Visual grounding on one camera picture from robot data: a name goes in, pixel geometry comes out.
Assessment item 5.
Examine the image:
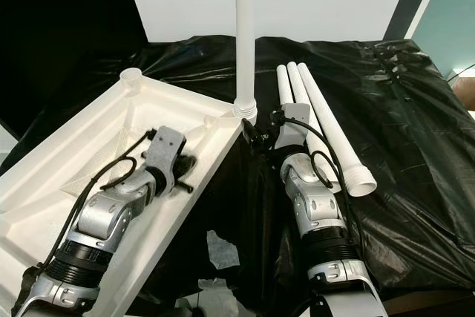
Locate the torn white tape patch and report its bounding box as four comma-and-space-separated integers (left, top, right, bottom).
206, 230, 242, 269

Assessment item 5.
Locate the small white tape strip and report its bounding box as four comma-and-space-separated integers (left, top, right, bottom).
197, 278, 231, 297

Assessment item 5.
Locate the black plastic cover sheet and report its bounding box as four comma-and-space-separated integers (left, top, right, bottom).
0, 35, 475, 317

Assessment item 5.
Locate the black door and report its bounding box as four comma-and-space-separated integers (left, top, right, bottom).
0, 0, 149, 147

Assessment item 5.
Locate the teal glass partition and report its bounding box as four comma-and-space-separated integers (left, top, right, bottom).
412, 0, 475, 80

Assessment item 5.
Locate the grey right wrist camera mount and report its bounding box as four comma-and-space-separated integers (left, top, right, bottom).
275, 103, 311, 153

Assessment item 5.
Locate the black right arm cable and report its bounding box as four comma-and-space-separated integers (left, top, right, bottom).
282, 109, 368, 266

